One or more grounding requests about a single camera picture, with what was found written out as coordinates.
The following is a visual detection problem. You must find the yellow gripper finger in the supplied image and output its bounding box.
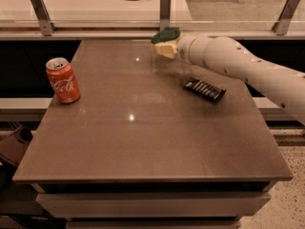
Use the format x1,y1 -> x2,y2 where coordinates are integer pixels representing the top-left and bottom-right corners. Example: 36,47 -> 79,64
152,40 -> 178,59

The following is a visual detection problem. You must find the green and yellow sponge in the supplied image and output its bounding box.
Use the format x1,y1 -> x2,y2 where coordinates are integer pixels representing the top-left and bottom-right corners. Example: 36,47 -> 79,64
151,27 -> 180,44

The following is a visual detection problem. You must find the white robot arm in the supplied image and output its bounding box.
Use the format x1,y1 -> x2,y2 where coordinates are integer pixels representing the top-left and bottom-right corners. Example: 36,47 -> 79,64
151,35 -> 305,124

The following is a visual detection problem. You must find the black chocolate bar wrapper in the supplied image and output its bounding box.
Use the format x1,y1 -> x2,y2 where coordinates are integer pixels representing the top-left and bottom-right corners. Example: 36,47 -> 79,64
182,77 -> 226,104

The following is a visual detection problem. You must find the red Coca-Cola can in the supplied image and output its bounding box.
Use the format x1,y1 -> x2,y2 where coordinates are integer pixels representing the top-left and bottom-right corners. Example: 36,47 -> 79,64
46,57 -> 81,104

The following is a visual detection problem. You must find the grey table drawer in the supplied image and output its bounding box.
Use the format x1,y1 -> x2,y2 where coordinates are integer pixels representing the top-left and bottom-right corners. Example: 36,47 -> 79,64
36,192 -> 271,219

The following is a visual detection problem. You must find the dark chair at left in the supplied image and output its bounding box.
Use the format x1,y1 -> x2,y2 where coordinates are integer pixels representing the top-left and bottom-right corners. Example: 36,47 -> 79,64
0,126 -> 32,190

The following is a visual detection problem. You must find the middle metal railing bracket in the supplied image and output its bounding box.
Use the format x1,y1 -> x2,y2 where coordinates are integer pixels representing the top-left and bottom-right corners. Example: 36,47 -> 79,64
159,0 -> 171,30

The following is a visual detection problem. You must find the metal railing bracket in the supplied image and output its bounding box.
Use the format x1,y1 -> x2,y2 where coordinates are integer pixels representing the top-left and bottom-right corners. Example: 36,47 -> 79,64
30,0 -> 54,36
272,0 -> 301,35
159,0 -> 171,30

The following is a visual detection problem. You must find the right metal railing bracket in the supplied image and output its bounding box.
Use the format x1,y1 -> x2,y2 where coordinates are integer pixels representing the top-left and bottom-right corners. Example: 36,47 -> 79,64
272,0 -> 301,35

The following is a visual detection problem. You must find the left metal railing bracket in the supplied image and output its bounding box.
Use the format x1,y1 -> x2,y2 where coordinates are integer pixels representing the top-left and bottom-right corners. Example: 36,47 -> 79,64
30,0 -> 54,36

